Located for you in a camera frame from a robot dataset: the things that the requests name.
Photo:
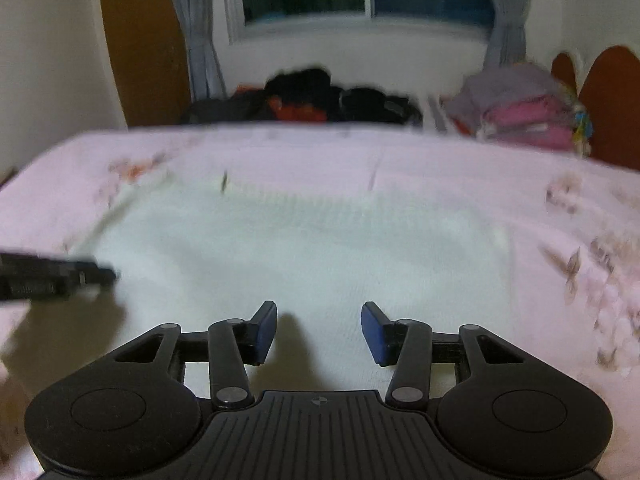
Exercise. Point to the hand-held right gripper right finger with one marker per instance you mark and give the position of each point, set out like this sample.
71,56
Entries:
374,332

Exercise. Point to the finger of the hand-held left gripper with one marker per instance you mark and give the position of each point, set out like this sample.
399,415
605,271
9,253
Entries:
45,277

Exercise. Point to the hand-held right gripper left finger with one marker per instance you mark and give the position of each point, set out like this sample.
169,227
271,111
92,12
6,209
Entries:
264,332

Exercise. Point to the white knit sweater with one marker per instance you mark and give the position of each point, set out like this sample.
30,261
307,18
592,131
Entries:
300,260

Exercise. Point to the pile of dark clothes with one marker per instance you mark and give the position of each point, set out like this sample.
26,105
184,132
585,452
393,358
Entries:
300,95

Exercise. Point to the stack of folded clothes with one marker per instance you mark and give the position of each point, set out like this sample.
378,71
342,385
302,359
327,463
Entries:
515,110

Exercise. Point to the pink floral bed sheet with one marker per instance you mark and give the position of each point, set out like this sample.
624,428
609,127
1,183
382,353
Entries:
550,220

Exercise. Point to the brown wooden door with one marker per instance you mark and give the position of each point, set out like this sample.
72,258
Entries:
145,45

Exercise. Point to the grey curtain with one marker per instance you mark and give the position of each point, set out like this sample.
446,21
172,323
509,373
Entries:
507,15
197,30

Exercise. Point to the scalloped brown headboard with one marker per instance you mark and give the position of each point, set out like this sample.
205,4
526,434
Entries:
610,95

